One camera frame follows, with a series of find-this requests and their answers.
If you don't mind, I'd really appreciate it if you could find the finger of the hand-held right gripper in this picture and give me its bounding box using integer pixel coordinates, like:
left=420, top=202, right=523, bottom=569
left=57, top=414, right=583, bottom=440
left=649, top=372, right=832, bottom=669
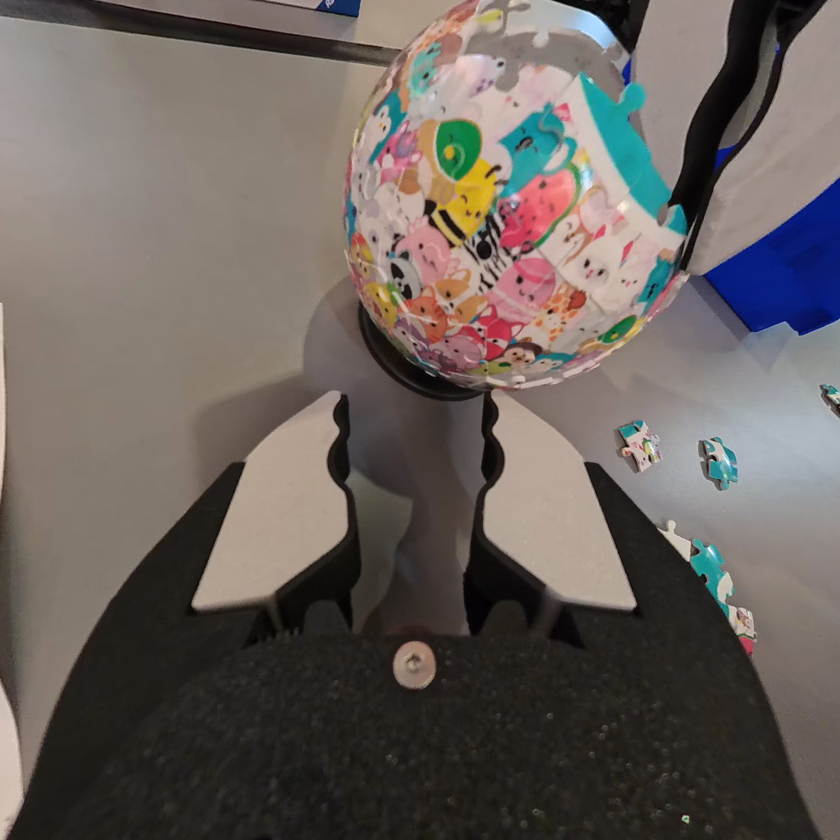
left=630, top=0, right=791, bottom=214
left=682, top=0, right=840, bottom=278

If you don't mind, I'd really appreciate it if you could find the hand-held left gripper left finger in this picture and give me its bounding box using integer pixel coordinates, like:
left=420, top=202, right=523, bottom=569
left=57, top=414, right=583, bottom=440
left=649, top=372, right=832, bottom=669
left=190, top=391, right=363, bottom=636

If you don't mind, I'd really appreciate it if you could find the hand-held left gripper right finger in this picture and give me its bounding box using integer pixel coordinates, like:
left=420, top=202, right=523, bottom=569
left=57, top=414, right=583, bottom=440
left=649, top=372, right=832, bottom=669
left=462, top=392, right=639, bottom=639

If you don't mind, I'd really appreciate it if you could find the colourful puzzle ball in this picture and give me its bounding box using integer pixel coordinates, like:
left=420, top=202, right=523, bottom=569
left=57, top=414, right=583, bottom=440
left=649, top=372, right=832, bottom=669
left=343, top=0, right=691, bottom=395

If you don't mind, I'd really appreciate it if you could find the colourful puzzle piece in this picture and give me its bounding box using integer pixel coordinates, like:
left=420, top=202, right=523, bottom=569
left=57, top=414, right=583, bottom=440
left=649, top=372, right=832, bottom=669
left=727, top=605, right=760, bottom=658
left=617, top=420, right=663, bottom=473

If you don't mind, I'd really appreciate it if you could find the black ball stand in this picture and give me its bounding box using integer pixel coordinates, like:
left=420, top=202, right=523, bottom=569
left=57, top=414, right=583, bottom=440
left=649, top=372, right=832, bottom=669
left=357, top=304, right=492, bottom=403

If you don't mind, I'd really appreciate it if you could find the paper sheet with ball pictures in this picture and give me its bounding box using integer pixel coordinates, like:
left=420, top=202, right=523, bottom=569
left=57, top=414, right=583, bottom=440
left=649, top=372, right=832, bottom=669
left=0, top=302, right=25, bottom=816

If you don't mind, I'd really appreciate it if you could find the blue plastic bin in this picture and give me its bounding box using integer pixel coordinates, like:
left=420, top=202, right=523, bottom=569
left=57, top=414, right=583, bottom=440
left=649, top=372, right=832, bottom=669
left=704, top=143, right=840, bottom=337

